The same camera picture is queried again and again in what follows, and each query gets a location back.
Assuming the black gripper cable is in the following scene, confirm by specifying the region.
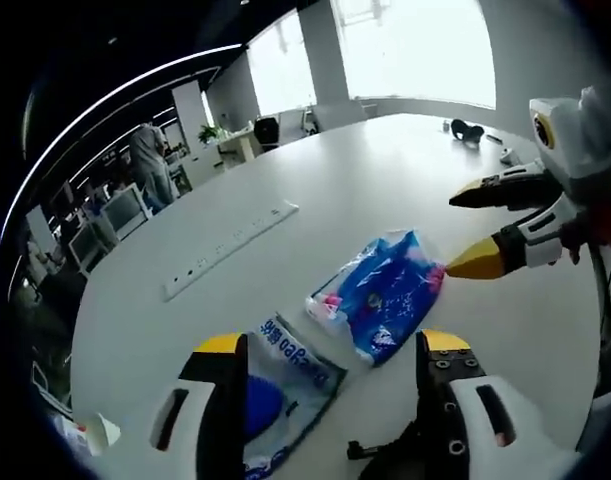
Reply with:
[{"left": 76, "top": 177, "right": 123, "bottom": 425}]
[{"left": 588, "top": 243, "right": 611, "bottom": 322}]

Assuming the blue plastic packet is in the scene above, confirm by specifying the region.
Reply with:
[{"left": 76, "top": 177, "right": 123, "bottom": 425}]
[{"left": 304, "top": 228, "right": 447, "bottom": 369}]

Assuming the white inset socket panel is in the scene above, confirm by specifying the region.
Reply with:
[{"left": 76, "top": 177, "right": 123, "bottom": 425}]
[{"left": 162, "top": 198, "right": 301, "bottom": 302}]

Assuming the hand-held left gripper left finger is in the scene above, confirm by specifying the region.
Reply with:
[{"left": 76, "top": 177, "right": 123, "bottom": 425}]
[{"left": 134, "top": 332, "right": 249, "bottom": 480}]

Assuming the black headset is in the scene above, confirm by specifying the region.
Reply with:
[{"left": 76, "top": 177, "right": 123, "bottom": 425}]
[{"left": 450, "top": 118, "right": 486, "bottom": 144}]

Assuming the white paper cup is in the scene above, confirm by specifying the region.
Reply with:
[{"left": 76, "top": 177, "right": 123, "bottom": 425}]
[{"left": 84, "top": 411, "right": 122, "bottom": 457}]

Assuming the black office chair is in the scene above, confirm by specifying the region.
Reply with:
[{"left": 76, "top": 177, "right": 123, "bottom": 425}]
[{"left": 253, "top": 115, "right": 283, "bottom": 152}]

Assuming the long ceiling light strip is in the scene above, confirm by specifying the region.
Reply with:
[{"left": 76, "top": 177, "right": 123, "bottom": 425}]
[{"left": 1, "top": 43, "right": 244, "bottom": 242}]

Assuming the person's right hand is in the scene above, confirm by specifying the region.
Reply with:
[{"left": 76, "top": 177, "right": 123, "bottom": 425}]
[{"left": 559, "top": 212, "right": 604, "bottom": 265}]

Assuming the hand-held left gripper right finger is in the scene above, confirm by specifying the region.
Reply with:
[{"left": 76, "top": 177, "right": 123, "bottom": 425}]
[{"left": 415, "top": 328, "right": 586, "bottom": 480}]

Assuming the white table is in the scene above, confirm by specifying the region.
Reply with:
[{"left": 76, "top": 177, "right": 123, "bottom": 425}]
[{"left": 69, "top": 112, "right": 604, "bottom": 466}]

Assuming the white and blue bag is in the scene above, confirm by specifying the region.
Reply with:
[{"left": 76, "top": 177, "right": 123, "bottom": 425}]
[{"left": 242, "top": 312, "right": 349, "bottom": 477}]

